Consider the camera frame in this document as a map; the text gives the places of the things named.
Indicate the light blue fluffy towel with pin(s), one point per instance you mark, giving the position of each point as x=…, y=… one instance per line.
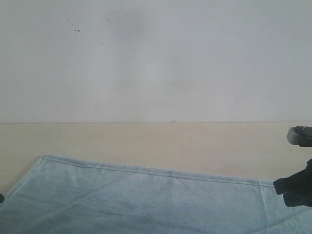
x=61, y=195

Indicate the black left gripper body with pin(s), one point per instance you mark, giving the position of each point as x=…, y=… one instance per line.
x=1, y=198

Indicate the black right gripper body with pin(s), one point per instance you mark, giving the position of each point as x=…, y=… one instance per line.
x=296, y=189

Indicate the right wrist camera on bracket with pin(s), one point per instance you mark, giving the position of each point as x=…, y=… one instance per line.
x=300, y=136

